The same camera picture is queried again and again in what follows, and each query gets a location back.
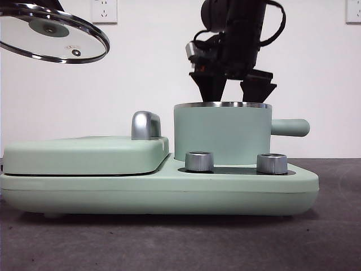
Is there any silver control knob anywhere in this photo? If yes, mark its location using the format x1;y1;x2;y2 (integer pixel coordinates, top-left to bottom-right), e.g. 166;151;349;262
184;151;214;173
256;154;288;174

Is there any green pot with side handle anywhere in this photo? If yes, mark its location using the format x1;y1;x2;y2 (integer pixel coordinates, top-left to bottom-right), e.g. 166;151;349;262
173;101;311;167

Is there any green breakfast machine base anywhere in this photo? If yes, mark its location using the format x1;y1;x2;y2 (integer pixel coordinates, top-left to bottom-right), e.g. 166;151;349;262
0;154;320;220

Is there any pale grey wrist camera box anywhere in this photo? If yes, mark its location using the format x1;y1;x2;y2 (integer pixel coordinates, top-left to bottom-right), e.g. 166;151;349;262
185;40;200;68

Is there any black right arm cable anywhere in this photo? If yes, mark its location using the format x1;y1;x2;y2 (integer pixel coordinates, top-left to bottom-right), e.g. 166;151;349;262
258;0;287;47

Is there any white wall socket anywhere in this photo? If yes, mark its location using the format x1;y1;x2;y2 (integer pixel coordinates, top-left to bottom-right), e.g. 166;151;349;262
345;0;361;24
90;0;118;24

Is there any thin black camera cable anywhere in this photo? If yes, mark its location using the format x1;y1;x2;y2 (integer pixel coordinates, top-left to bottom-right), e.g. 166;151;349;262
193;27;226;50

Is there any glass pot lid green knob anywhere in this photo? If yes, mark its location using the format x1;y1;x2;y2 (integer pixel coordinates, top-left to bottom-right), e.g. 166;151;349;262
0;2;111;65

